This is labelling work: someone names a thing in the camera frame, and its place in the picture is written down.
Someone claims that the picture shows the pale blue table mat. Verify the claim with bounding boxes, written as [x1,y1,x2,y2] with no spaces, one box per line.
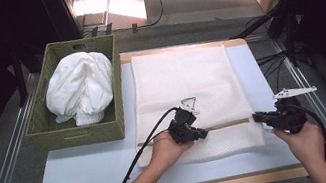
[18,35,302,183]

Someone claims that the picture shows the white garment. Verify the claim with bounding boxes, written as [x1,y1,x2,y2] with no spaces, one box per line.
[38,46,122,132]

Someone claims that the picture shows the person's right hand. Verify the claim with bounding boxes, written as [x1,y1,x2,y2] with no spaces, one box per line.
[271,121,326,173]

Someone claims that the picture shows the person's left hand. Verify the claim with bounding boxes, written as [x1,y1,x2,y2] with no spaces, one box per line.
[142,127,200,176]

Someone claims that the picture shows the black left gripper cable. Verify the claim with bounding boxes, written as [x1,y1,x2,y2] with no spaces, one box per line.
[102,105,194,183]

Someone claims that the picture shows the black floor cables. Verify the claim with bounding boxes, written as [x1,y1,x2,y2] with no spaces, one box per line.
[255,48,296,97]

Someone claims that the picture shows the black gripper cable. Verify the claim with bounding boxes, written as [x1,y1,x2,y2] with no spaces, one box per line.
[287,97,326,171]
[102,105,194,183]

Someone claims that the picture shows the green woven basket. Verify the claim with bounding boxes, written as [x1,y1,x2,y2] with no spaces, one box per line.
[9,31,136,157]

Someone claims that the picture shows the black tripod stand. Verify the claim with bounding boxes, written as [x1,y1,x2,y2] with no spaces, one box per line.
[225,0,322,78]

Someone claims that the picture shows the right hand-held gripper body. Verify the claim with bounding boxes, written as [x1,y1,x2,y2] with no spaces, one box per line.
[266,82,325,138]

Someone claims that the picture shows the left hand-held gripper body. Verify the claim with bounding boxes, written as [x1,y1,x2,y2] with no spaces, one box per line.
[163,96,205,146]

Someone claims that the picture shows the cream mesh laundry bag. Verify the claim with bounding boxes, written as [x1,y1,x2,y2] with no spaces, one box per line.
[119,35,269,173]

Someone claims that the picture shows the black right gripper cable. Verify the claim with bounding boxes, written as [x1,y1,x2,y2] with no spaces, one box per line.
[287,97,326,171]

